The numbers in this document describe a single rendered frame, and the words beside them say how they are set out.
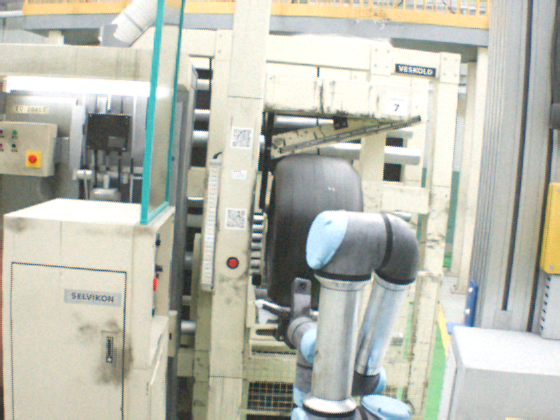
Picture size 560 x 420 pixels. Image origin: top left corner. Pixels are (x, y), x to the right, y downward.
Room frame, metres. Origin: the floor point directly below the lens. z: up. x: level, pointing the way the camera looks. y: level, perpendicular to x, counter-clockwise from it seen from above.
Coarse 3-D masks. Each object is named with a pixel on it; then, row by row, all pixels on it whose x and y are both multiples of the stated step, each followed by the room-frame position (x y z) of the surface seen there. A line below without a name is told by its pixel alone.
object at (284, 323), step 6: (282, 312) 1.62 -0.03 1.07; (288, 312) 1.62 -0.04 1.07; (282, 318) 1.62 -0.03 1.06; (288, 318) 1.61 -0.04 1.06; (294, 318) 1.56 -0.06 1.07; (282, 324) 1.61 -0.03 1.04; (288, 324) 1.56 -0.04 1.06; (276, 330) 1.64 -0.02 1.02; (282, 330) 1.61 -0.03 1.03; (282, 336) 1.63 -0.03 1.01; (288, 342) 1.58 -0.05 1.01; (294, 348) 1.56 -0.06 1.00
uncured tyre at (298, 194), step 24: (288, 168) 2.30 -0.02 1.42; (312, 168) 2.30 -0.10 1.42; (336, 168) 2.31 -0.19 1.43; (288, 192) 2.22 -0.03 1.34; (312, 192) 2.21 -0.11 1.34; (336, 192) 2.22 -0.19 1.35; (360, 192) 2.28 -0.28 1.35; (288, 216) 2.18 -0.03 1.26; (312, 216) 2.18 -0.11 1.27; (288, 240) 2.17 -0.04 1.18; (288, 264) 2.18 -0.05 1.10; (288, 288) 2.22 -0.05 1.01; (312, 288) 2.22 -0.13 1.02
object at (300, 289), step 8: (296, 280) 1.63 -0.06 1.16; (304, 280) 1.63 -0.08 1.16; (296, 288) 1.62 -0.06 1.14; (304, 288) 1.62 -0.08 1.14; (296, 296) 1.61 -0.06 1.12; (304, 296) 1.61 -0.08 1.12; (296, 304) 1.60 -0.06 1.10; (304, 304) 1.60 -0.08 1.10; (296, 312) 1.59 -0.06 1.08; (304, 312) 1.59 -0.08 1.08
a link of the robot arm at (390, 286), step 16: (400, 224) 1.31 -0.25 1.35; (400, 240) 1.29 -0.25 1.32; (416, 240) 1.34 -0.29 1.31; (400, 256) 1.30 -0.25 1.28; (416, 256) 1.33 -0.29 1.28; (384, 272) 1.34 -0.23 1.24; (400, 272) 1.33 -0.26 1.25; (416, 272) 1.35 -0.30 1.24; (384, 288) 1.36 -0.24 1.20; (400, 288) 1.36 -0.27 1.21; (368, 304) 1.41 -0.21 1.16; (384, 304) 1.37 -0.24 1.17; (400, 304) 1.38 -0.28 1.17; (368, 320) 1.41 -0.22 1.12; (384, 320) 1.39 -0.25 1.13; (368, 336) 1.41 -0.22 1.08; (384, 336) 1.41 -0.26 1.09; (368, 352) 1.42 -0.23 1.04; (384, 352) 1.43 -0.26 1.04; (368, 368) 1.44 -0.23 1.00; (352, 384) 1.46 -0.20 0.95; (368, 384) 1.46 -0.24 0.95; (384, 384) 1.48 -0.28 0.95
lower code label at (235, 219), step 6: (228, 210) 2.35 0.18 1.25; (234, 210) 2.35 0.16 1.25; (240, 210) 2.35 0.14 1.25; (246, 210) 2.35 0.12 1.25; (228, 216) 2.35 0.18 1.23; (234, 216) 2.35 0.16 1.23; (240, 216) 2.35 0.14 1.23; (246, 216) 2.35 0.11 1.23; (228, 222) 2.35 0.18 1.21; (234, 222) 2.35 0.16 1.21; (240, 222) 2.35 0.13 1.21; (228, 228) 2.35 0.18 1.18; (234, 228) 2.35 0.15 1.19; (240, 228) 2.35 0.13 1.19
